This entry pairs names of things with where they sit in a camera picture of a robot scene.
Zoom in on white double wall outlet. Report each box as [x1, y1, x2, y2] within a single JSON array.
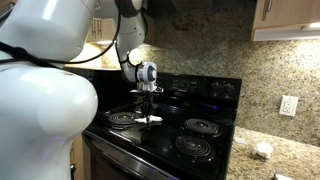
[[278, 94, 300, 118]]

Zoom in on white paper napkin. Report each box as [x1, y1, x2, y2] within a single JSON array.
[[134, 114, 164, 124]]

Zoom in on flat white scrap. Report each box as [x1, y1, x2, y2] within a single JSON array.
[[233, 136, 249, 146]]

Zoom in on small white object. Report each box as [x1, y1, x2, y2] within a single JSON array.
[[272, 173, 294, 180]]

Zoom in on black electric stove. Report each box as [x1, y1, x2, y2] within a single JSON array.
[[81, 71, 243, 180]]

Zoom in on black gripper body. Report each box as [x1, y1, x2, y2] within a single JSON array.
[[139, 91, 157, 108]]

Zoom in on light wooden upper cabinet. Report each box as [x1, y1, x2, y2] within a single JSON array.
[[85, 17, 118, 44]]

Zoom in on wooden cabinet with light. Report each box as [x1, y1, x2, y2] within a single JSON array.
[[250, 0, 320, 43]]

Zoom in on large black coil burner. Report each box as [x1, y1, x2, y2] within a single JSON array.
[[172, 134, 217, 161]]

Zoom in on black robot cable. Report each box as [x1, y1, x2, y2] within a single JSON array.
[[0, 0, 151, 68]]

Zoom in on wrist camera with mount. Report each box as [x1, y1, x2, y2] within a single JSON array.
[[129, 84, 164, 95]]

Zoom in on small black coil burner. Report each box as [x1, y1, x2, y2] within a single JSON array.
[[105, 111, 143, 128], [182, 118, 224, 137]]

